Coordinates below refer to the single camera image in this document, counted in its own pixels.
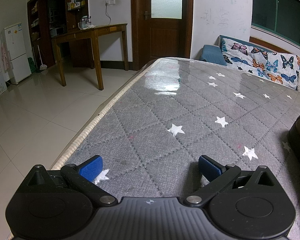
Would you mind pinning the white broom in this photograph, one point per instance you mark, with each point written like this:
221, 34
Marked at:
41, 60

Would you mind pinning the glass jug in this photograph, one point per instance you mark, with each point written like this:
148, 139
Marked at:
83, 23

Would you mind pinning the blue sofa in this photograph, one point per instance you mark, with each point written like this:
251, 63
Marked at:
211, 53

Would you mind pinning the dark wooden shelf cabinet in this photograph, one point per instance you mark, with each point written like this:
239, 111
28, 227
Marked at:
72, 12

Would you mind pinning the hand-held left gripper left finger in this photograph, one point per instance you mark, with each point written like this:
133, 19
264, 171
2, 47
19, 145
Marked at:
91, 168

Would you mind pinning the butterfly print pillow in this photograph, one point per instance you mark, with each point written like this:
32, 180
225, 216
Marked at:
262, 62

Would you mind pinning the pink cloth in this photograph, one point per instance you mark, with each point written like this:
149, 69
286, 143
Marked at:
4, 57

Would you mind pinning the wooden wall rail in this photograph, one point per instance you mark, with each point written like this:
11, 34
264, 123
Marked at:
265, 43

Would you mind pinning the white wall socket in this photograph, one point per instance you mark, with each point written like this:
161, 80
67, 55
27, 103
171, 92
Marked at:
110, 2

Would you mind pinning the wooden side table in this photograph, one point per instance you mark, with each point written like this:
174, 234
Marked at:
100, 28

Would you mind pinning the white refrigerator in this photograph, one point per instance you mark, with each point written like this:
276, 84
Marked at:
16, 50

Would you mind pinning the green bag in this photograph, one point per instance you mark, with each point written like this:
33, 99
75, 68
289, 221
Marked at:
32, 65

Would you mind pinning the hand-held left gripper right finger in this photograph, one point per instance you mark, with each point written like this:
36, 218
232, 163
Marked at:
210, 167

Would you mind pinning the wooden door with glass pane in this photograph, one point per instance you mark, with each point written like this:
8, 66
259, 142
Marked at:
162, 37

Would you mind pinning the green framed window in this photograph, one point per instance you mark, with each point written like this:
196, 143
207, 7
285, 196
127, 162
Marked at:
277, 12

